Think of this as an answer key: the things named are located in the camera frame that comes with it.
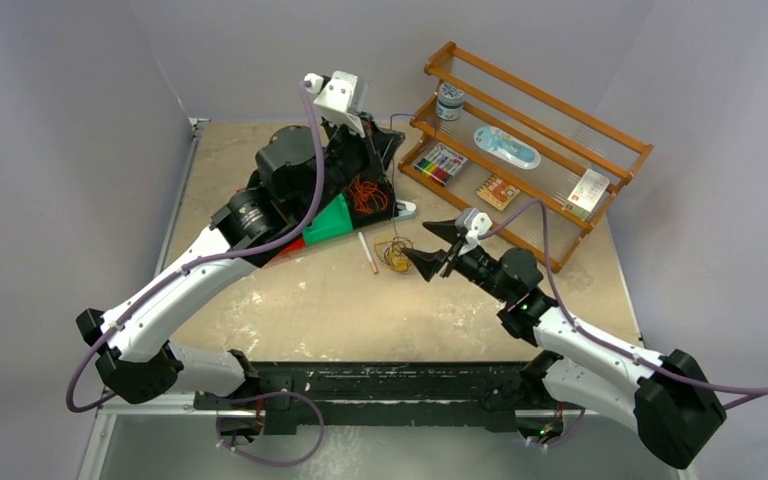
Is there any yellow cable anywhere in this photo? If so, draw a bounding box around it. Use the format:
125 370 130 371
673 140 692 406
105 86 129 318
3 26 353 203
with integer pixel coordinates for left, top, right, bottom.
373 236 415 274

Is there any white red small box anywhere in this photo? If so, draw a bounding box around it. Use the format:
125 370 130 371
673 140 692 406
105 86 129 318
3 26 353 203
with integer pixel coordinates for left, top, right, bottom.
563 169 611 221

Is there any white orange tipped pen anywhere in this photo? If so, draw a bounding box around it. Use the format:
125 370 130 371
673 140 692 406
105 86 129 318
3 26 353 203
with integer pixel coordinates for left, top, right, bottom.
357 231 379 275

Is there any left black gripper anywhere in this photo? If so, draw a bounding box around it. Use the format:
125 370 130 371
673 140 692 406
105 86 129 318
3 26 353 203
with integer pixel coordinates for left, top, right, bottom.
298 111 405 223

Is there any purple thin cable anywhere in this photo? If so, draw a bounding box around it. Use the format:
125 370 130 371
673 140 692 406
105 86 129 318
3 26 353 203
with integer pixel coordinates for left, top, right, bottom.
383 112 438 273

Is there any black plastic bin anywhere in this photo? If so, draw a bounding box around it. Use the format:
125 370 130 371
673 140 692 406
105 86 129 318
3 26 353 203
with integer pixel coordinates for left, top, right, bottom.
343 174 395 219

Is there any green plastic bin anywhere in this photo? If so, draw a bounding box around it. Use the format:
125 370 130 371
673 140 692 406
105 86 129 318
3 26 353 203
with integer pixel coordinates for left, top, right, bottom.
303 194 353 245

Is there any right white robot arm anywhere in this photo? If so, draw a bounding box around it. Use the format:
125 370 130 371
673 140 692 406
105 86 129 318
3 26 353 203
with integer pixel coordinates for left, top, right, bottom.
403 220 727 470

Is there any wooden tiered shelf rack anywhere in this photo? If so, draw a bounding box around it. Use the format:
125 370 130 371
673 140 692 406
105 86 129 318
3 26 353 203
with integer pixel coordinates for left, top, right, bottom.
399 42 654 272

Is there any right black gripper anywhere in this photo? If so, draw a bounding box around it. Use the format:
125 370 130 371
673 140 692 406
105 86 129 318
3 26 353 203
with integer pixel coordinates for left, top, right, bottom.
401 220 512 303

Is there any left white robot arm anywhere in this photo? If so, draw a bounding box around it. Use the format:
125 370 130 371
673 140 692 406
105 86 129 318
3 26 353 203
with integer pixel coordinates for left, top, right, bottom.
76 114 405 409

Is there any orange card pack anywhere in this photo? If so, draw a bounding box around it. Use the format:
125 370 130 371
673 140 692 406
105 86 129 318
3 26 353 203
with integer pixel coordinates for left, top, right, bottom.
476 174 521 211

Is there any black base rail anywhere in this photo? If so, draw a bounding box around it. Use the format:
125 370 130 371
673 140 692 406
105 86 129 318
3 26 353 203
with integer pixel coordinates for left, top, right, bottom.
99 360 624 439

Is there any white blue round jar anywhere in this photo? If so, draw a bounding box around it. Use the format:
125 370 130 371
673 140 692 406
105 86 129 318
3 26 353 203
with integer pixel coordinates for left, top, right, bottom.
436 82 465 121

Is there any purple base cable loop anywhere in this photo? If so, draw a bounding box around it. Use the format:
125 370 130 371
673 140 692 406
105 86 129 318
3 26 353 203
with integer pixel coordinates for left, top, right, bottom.
214 390 327 468

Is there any blue packaged tool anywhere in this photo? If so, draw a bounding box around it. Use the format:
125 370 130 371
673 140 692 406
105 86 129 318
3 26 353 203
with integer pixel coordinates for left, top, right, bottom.
473 125 542 170

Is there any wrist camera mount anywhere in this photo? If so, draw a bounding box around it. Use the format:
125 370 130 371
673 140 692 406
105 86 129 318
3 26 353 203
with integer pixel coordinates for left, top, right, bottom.
302 70 367 138
454 207 493 255

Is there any red plastic bin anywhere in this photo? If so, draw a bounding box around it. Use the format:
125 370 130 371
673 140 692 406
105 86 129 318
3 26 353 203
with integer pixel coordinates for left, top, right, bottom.
274 237 306 259

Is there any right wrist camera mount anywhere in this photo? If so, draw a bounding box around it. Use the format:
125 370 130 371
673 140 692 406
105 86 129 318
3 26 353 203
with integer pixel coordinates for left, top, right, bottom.
454 207 493 255

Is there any coloured marker pack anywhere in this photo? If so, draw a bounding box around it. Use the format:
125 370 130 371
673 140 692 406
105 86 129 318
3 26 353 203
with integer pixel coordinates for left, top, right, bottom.
412 143 468 187

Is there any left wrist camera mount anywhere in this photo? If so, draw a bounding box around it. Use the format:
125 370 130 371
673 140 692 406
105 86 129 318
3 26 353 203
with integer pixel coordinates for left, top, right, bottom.
302 70 367 138

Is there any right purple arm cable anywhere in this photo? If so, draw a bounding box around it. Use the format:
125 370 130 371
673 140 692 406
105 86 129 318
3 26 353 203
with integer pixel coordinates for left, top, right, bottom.
479 198 768 412

